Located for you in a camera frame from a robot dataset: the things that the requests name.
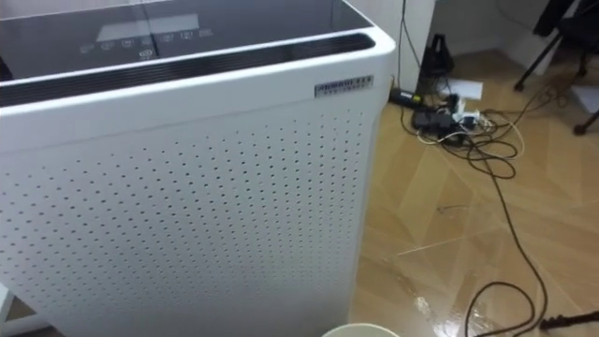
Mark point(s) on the white air purifier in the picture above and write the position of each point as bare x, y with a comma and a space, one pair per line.
187, 187

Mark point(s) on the black power strip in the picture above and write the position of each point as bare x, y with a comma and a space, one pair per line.
405, 97

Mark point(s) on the black power adapter brick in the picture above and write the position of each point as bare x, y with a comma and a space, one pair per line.
431, 121

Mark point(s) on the white round container rim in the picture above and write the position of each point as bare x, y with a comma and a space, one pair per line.
359, 330

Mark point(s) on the black triangular stand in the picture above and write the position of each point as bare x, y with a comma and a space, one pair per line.
436, 58

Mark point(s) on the white paper sheet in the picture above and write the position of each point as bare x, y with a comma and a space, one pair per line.
466, 88

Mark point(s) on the black tripod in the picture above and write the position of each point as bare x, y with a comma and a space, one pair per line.
561, 37

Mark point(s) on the black rod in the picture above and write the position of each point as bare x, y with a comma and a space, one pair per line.
568, 320

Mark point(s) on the white furniture frame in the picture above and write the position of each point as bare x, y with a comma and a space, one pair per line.
9, 313

